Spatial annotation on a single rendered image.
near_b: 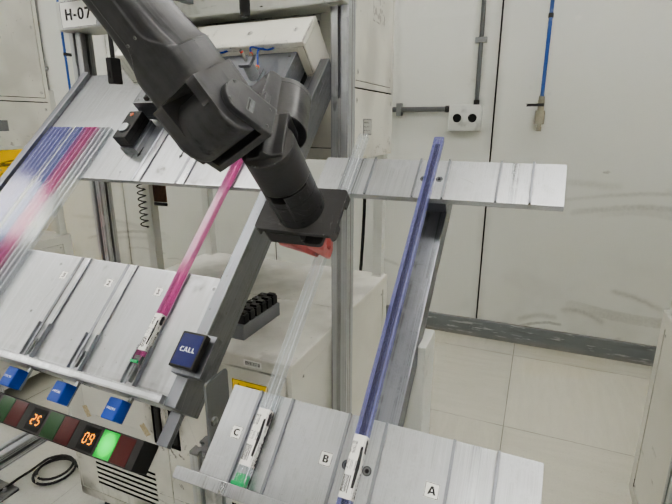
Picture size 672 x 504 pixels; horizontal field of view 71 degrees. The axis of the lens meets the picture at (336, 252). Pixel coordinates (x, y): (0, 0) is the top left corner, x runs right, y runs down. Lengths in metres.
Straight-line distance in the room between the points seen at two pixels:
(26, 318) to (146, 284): 0.23
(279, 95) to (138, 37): 0.15
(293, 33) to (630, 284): 1.97
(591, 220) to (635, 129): 0.42
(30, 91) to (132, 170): 1.27
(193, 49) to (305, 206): 0.19
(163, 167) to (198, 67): 0.58
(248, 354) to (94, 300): 0.32
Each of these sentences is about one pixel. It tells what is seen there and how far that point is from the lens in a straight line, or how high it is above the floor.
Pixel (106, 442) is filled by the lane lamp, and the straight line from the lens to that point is 0.77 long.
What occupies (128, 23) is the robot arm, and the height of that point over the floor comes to 1.17.
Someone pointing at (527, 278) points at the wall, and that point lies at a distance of 2.50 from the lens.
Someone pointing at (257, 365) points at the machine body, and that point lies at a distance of 1.01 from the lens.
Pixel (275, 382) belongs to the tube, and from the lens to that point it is 0.56.
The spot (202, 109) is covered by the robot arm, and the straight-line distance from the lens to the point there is 0.44.
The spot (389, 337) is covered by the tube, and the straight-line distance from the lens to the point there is 0.54.
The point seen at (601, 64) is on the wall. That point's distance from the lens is 2.41.
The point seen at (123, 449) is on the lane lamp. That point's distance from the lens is 0.75.
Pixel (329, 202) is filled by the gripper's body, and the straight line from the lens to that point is 0.55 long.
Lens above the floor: 1.09
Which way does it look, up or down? 15 degrees down
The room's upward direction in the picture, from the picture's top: straight up
